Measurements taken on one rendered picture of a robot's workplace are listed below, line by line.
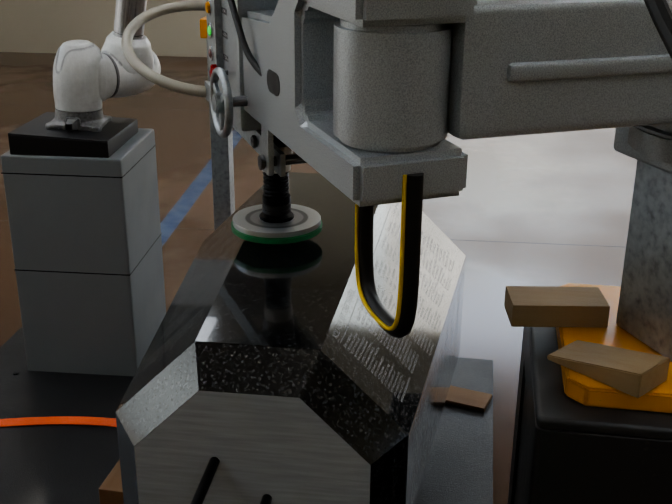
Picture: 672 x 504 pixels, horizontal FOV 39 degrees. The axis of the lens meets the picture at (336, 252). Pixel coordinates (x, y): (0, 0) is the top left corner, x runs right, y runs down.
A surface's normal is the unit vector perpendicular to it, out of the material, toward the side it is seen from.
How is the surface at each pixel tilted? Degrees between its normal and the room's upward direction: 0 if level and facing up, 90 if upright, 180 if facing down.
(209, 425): 90
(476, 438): 0
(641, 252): 90
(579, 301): 0
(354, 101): 90
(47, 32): 90
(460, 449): 0
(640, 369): 11
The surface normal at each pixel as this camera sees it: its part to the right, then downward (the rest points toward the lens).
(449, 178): 0.35, 0.35
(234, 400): -0.13, 0.37
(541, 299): 0.00, -0.93
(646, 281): -0.93, 0.13
